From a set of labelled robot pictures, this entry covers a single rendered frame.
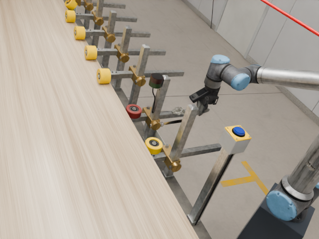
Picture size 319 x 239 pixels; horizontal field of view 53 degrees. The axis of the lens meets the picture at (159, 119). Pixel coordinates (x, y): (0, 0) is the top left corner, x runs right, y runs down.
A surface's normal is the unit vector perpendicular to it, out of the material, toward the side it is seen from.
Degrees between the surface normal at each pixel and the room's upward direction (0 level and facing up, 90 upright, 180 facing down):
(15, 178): 0
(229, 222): 0
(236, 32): 90
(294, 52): 90
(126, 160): 0
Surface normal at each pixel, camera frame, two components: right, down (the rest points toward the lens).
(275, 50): -0.90, 0.06
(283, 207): -0.77, 0.31
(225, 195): 0.24, -0.77
